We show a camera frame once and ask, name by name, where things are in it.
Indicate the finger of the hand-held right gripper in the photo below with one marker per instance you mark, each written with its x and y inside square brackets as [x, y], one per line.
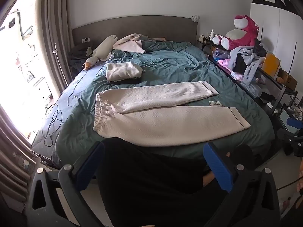
[293, 123]

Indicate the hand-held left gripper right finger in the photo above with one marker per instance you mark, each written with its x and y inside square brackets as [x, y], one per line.
[217, 167]

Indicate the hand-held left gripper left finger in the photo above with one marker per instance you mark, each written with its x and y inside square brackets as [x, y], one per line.
[91, 159]

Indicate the cream textured pants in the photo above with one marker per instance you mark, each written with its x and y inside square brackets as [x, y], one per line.
[153, 125]

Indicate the person's right hand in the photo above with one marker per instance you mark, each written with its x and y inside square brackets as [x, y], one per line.
[300, 175]

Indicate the black metal rack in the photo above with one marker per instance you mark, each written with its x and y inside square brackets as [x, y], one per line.
[279, 92]

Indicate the brown cardboard box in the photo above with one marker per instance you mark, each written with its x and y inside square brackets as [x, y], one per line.
[287, 78]

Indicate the yellow box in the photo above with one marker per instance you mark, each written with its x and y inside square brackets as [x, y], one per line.
[271, 64]

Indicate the white duvet label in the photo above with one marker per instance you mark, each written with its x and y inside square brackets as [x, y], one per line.
[214, 103]

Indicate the person's black clothing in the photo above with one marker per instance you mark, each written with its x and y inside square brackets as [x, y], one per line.
[153, 182]

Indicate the pile of mixed clothes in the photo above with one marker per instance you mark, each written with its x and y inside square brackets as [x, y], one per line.
[248, 59]

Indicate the grey curtain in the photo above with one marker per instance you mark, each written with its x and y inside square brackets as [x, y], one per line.
[54, 28]
[11, 151]

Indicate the pink cloth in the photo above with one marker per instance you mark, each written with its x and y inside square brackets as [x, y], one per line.
[228, 67]

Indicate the folded black garment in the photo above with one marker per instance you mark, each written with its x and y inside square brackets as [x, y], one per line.
[127, 81]

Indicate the folded cream garment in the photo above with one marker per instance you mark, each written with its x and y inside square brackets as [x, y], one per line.
[122, 70]

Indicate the white wardrobe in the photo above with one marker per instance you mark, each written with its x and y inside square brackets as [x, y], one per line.
[279, 28]

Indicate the clear plastic bag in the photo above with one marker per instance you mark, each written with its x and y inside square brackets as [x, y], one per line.
[221, 54]

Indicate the white curtain wand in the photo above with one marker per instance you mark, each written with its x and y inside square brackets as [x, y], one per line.
[59, 63]

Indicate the dark grey pillow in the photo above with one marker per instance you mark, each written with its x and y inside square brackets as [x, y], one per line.
[78, 56]

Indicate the pink bear plush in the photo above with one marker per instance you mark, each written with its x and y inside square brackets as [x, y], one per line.
[243, 32]

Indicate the white duck plush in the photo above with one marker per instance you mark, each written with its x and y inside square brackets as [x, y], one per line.
[101, 49]

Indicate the green duvet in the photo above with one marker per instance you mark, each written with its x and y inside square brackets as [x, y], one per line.
[170, 63]

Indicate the white lotion bottle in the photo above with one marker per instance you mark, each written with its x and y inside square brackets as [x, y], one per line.
[212, 33]

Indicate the pink fleece blanket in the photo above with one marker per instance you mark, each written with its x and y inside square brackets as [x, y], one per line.
[132, 43]

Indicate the grey bed headboard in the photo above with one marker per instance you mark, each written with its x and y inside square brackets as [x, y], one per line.
[132, 27]

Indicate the small white fan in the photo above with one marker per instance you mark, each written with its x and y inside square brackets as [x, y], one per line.
[195, 18]

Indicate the white wall socket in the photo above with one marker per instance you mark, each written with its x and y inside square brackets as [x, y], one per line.
[86, 40]

